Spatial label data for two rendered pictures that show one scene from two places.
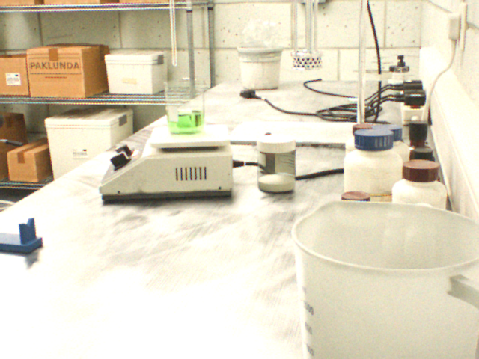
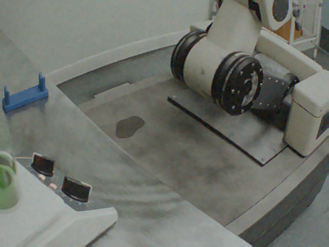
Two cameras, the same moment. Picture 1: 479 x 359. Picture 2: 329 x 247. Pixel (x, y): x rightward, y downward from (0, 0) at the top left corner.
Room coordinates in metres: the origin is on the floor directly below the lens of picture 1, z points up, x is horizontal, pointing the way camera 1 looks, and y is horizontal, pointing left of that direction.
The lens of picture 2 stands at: (1.31, -0.05, 1.12)
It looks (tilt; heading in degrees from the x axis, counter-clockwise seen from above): 35 degrees down; 122
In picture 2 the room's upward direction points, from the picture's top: 7 degrees clockwise
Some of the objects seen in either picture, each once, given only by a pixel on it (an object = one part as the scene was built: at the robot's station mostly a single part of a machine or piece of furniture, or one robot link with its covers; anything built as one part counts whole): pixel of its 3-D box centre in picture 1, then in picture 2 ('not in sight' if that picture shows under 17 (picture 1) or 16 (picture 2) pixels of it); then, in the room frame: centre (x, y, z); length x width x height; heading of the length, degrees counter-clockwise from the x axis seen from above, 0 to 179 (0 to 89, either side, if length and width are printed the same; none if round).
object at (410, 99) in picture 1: (410, 99); not in sight; (1.53, -0.39, 0.80); 0.07 x 0.04 x 0.02; 77
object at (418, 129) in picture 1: (416, 158); not in sight; (0.99, -0.26, 0.80); 0.04 x 0.04 x 0.11
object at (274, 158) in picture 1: (276, 163); not in sight; (1.03, -0.06, 0.79); 0.06 x 0.06 x 0.08
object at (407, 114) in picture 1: (412, 101); not in sight; (1.68, -0.43, 0.77); 0.40 x 0.06 x 0.04; 167
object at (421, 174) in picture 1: (418, 209); not in sight; (0.75, -0.20, 0.80); 0.06 x 0.06 x 0.11
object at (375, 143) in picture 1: (372, 182); not in sight; (0.83, -0.17, 0.81); 0.07 x 0.07 x 0.13
